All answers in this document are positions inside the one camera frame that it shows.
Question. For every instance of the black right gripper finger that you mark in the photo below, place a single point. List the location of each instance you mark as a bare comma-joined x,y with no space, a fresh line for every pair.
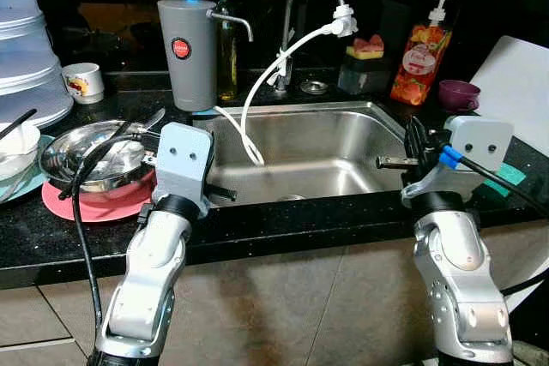
417,147

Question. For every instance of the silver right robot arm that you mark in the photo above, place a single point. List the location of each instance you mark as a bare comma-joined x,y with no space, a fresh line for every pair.
459,280

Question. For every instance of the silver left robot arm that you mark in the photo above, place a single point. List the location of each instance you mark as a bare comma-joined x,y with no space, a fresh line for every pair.
150,272

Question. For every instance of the purple cup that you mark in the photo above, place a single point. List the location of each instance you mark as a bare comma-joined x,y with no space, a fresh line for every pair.
459,94

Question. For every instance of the green sponge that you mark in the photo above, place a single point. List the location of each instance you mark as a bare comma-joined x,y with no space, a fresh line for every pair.
512,176

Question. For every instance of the orange soap pump bottle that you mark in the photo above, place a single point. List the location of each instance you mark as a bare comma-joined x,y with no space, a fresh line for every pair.
420,62

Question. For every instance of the stainless steel sink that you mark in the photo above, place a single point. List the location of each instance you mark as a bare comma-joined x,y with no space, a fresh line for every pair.
300,147

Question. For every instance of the steel spoon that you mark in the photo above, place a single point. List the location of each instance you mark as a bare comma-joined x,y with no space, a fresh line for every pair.
153,119

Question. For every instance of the white cutting board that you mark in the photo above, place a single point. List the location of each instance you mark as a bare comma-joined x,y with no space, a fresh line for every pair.
515,83

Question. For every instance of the yellow red sponge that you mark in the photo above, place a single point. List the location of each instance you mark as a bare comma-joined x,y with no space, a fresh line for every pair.
367,47

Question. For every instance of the chrome round counter cap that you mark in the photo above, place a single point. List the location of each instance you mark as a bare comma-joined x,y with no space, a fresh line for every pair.
314,86

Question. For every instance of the pink round mat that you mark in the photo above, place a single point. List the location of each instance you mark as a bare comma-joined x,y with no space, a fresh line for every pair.
94,205

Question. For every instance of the grey water filter red badge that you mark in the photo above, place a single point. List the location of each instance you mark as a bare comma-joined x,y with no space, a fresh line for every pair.
189,66

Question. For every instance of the oil bottle green cap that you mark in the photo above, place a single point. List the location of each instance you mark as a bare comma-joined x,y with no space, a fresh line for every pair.
226,57

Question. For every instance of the white faucet diverter adapter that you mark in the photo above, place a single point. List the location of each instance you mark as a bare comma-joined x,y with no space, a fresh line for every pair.
343,20

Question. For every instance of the stainless steel bowl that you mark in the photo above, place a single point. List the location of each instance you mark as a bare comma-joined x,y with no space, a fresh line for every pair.
64,160

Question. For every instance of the white printed mug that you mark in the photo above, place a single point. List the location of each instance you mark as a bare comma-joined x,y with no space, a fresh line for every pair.
84,85

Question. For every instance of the chrome gooseneck faucet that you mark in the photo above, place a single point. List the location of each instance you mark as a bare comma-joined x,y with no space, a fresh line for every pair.
292,14

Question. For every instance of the teal plate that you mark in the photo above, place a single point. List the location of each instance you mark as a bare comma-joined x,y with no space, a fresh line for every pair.
26,186

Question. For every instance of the white bowl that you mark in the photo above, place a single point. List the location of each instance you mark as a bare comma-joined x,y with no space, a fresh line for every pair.
17,156

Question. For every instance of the black chopstick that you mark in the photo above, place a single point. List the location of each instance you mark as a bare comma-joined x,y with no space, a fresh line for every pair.
19,123

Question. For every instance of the grey green bag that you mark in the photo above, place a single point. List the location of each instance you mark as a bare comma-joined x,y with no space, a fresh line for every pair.
532,355

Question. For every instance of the stacked blue white containers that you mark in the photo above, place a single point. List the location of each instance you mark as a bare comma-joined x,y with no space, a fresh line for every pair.
26,49

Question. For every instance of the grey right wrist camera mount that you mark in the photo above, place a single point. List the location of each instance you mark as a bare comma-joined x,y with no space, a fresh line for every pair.
480,139

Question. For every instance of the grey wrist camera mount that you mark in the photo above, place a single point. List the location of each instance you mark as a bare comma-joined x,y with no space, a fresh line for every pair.
480,139
183,160

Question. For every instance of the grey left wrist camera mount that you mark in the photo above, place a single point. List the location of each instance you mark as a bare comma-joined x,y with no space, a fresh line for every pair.
183,160

